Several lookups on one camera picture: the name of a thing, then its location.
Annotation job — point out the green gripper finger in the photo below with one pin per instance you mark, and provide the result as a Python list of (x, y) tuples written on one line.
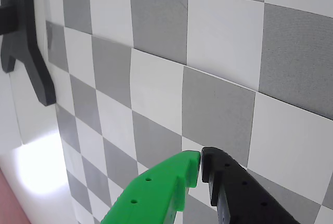
[(156, 190)]

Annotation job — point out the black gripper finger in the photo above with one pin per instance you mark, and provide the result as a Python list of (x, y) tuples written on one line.
[(239, 195)]

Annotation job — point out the grey white checkerboard paper sheet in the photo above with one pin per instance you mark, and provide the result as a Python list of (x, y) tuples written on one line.
[(156, 91), (221, 26)]

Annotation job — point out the black plastic bracket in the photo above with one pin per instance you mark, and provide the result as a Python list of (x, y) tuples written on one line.
[(28, 39)]

